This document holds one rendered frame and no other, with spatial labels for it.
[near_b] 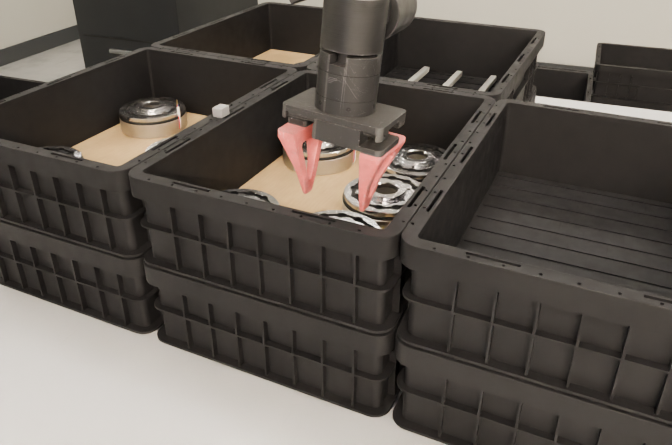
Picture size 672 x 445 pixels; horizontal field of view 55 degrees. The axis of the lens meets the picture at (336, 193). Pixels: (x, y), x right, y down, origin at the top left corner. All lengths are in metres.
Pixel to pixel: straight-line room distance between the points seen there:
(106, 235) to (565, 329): 0.50
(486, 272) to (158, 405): 0.39
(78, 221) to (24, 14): 4.07
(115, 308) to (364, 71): 0.44
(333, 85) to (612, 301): 0.29
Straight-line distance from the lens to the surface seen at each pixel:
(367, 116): 0.59
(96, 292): 0.85
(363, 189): 0.60
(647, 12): 4.04
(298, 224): 0.59
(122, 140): 1.04
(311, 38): 1.42
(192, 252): 0.70
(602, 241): 0.79
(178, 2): 2.38
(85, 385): 0.79
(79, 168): 0.73
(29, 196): 0.84
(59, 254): 0.84
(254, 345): 0.73
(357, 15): 0.56
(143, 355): 0.81
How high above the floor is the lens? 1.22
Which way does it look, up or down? 28 degrees down
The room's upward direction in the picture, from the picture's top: straight up
